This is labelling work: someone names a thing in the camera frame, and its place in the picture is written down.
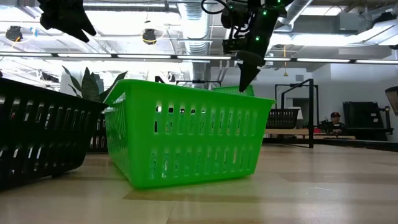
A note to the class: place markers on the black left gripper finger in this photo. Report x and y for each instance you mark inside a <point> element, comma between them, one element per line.
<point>75,31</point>
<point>78,15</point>

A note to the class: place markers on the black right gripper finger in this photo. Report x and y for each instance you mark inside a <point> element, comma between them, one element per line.
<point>247,74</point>

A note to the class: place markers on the green slotted plastic basket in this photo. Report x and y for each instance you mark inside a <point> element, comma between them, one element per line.
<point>202,140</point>
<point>227,90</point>

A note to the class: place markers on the black slotted plastic basket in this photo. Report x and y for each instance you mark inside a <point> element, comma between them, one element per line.
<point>99,133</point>
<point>46,137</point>
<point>283,110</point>

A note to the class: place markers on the long ceiling light strip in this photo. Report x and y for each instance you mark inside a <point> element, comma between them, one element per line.
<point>84,55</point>
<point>323,60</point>

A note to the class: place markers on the green snake plant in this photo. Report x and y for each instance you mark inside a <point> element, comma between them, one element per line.
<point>90,85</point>

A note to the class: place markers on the person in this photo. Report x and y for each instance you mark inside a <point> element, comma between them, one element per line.
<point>337,127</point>

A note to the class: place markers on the background wooden table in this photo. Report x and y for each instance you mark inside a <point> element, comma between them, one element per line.
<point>348,137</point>

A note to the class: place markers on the black framed grey panel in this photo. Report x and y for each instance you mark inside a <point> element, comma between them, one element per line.
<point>393,99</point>

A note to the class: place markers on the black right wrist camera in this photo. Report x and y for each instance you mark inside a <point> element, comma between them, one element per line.
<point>233,43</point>

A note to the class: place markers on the black background frame stand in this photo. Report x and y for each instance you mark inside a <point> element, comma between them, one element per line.
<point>199,81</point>

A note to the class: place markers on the silver ventilation duct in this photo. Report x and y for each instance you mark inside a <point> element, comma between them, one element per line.
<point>196,25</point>

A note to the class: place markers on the black aluminium rig frame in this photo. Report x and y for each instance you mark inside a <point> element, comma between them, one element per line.
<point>357,144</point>

